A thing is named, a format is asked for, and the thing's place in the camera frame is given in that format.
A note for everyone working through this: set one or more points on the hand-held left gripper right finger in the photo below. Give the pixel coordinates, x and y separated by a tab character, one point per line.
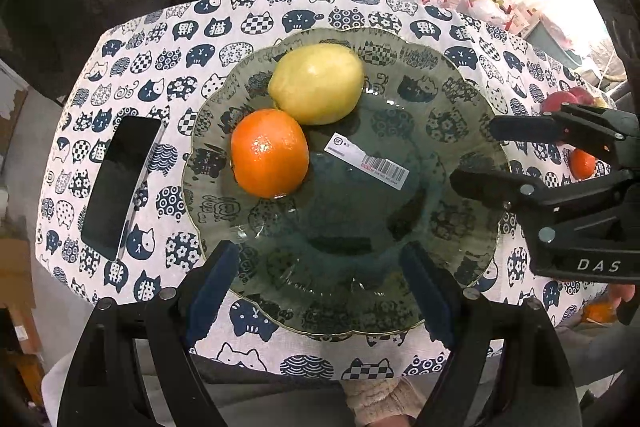
425	292

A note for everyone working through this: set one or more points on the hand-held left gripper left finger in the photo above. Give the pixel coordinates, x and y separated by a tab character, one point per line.
212	292

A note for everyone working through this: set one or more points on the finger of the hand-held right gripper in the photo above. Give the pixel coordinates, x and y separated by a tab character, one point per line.
530	194
590	132

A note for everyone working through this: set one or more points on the red apple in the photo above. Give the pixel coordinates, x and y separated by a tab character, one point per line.
583	95
559	103

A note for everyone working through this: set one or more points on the scalloped clear glass plate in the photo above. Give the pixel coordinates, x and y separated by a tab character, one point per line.
360	207

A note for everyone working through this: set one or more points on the person's right hand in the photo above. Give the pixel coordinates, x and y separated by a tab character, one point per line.
622	294

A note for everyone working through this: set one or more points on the pink plastic bag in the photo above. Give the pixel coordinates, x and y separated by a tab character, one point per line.
557	24

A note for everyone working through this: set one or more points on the beige knitted cloth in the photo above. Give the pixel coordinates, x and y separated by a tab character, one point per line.
380	402

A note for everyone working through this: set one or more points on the person's grey clothing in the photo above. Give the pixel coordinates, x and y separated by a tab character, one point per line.
280	407

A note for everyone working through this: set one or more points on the white and red carton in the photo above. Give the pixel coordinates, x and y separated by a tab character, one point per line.
520	18

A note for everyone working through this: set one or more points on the black smartphone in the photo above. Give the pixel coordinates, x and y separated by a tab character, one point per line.
120	187

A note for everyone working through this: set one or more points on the white barcode label sticker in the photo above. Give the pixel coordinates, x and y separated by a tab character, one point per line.
365	161

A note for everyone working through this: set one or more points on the large orange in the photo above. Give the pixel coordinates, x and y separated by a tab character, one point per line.
270	152

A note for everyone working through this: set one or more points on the cardboard box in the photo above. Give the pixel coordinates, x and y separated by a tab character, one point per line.
17	287

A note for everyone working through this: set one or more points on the yellow-green apple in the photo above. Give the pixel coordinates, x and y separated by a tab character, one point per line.
315	82

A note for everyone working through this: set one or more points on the cat print tablecloth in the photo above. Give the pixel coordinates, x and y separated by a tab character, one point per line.
165	32

